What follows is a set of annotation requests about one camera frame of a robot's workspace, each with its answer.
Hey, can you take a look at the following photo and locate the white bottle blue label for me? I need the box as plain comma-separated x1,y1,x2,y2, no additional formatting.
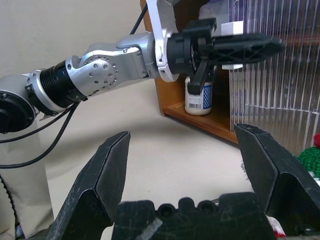
184,76,213,117

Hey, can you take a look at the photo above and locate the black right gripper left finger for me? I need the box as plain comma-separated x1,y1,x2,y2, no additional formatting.
46,131,131,240

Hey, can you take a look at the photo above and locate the brown wooden cabinet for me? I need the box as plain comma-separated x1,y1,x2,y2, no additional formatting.
139,0,320,151

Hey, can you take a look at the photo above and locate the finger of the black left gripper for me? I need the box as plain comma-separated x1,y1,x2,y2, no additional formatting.
214,33,281,44
211,38,288,68

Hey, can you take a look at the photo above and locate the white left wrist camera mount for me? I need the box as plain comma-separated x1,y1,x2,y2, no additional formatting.
145,0,181,83

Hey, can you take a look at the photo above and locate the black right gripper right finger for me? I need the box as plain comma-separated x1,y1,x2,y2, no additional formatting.
233,123,320,237

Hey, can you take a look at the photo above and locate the ribbed clear sliding door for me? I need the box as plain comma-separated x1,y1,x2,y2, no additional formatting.
244,0,320,156
227,0,320,151

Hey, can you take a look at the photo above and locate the white door handle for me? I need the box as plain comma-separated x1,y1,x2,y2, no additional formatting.
220,20,245,71

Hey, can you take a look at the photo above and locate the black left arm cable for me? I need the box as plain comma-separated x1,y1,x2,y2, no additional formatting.
0,4,149,169

